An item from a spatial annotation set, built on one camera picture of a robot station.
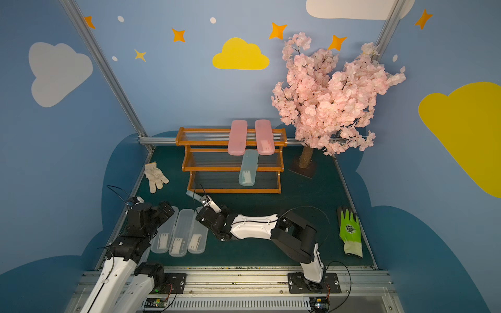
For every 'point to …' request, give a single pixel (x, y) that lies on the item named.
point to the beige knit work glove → (155, 177)
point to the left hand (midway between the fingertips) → (162, 206)
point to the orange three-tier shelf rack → (212, 170)
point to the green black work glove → (350, 231)
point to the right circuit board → (319, 304)
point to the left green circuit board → (156, 302)
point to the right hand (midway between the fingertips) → (221, 207)
